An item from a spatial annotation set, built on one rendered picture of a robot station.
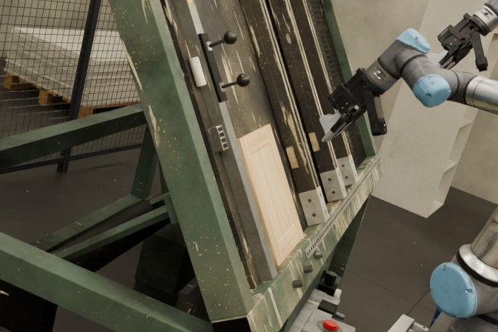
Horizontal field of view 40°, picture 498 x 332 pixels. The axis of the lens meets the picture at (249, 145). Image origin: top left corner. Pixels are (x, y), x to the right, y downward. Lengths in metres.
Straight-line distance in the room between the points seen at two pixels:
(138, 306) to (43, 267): 0.30
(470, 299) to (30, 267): 1.19
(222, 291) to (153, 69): 0.59
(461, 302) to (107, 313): 0.95
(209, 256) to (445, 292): 0.59
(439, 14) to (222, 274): 4.49
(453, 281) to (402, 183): 4.64
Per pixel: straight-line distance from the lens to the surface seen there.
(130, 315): 1.94
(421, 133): 6.05
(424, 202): 6.14
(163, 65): 1.72
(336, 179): 2.82
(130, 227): 1.97
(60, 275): 2.02
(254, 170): 2.11
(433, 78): 1.64
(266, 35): 2.46
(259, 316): 1.85
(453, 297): 1.55
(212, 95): 1.94
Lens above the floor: 1.77
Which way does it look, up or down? 15 degrees down
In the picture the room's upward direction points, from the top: 15 degrees clockwise
